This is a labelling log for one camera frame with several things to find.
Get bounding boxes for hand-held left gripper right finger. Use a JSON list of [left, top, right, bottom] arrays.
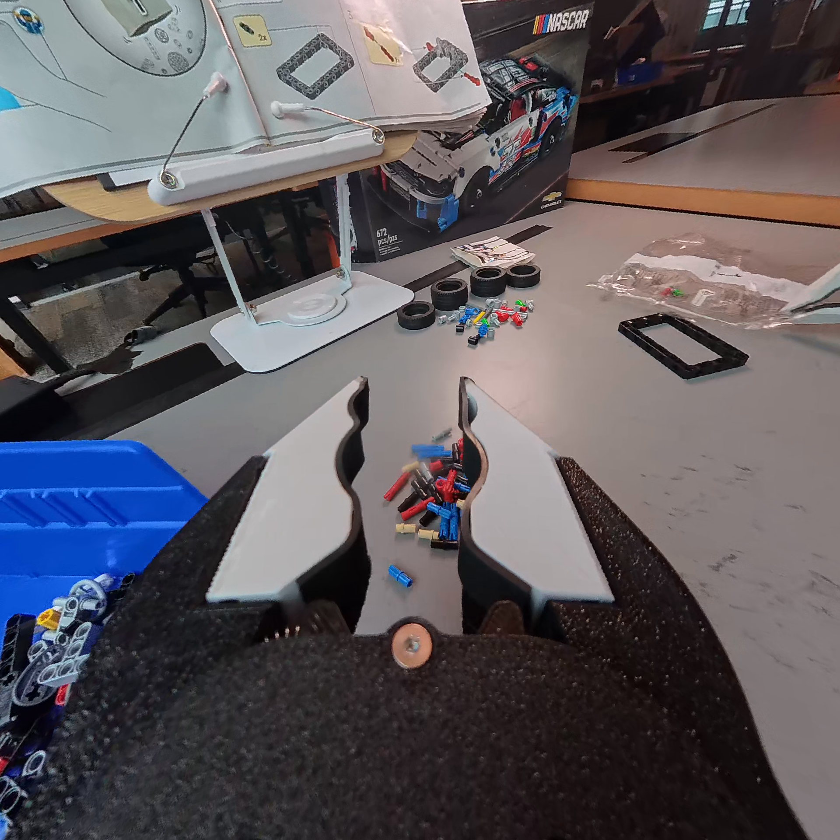
[[457, 376, 616, 636]]

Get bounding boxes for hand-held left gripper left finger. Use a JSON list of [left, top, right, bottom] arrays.
[[206, 376, 370, 634]]

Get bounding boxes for pile of small connector pins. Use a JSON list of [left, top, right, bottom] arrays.
[[382, 425, 490, 588]]

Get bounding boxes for black building frame assembly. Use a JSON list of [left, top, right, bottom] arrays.
[[617, 314, 750, 382]]

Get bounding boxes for cluster of mixed small parts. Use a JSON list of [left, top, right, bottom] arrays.
[[436, 297, 536, 347]]

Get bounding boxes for building instruction booklet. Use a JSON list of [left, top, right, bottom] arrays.
[[0, 0, 493, 198]]

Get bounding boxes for grey desk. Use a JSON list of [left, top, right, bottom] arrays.
[[0, 200, 840, 840]]

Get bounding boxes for clear plastic bags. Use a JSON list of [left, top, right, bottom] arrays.
[[587, 233, 840, 329]]

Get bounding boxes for grey table with wooden edge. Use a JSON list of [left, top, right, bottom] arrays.
[[564, 95, 840, 227]]

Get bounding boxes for white book stand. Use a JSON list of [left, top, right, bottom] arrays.
[[39, 72, 421, 375]]

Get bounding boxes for blue plastic bin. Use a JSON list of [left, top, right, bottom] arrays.
[[0, 440, 210, 840]]

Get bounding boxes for black office chair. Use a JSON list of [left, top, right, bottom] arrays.
[[138, 262, 211, 329]]

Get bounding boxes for shiny sticker sheet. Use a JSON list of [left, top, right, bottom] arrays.
[[451, 238, 536, 269]]

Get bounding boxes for heap of building parts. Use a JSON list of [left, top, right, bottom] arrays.
[[0, 572, 135, 815]]

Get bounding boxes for black toy car set box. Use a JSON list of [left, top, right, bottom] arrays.
[[348, 0, 595, 263]]

